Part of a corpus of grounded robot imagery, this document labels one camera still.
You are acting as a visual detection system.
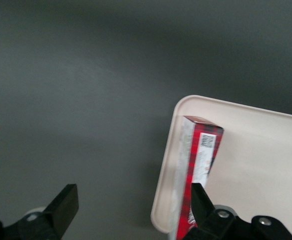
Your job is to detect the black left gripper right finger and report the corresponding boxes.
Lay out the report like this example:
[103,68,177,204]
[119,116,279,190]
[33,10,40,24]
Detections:
[183,182,292,240]

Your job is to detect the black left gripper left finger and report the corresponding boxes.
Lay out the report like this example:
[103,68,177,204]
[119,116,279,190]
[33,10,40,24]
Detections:
[0,183,80,240]

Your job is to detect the red cookie box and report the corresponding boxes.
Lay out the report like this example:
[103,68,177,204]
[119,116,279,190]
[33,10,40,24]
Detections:
[175,115,225,240]

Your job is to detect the beige plastic tray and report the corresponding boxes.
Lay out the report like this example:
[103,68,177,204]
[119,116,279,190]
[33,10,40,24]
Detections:
[150,94,292,240]

